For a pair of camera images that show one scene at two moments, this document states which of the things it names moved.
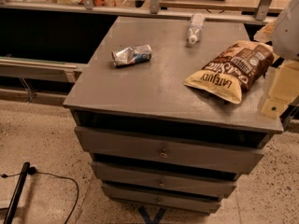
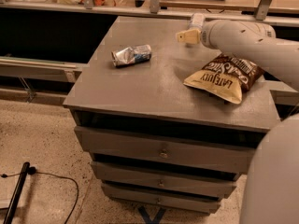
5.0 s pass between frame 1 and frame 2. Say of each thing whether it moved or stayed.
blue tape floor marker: stayed
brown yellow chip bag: stayed
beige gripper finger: moved
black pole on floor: stayed
